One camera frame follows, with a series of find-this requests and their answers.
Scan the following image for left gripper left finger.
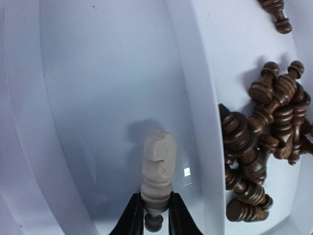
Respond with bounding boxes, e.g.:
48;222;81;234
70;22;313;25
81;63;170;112
110;193;144;235

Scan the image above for dark chess pawn piece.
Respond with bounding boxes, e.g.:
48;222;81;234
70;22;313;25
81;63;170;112
144;213;164;233

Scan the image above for white plastic compartment tray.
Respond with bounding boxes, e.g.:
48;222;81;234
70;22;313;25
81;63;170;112
0;0;313;235

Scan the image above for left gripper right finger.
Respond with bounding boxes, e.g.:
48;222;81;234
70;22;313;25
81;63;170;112
168;191;203;235

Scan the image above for pile of dark chess pieces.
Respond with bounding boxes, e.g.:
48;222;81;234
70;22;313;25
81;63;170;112
218;0;313;223

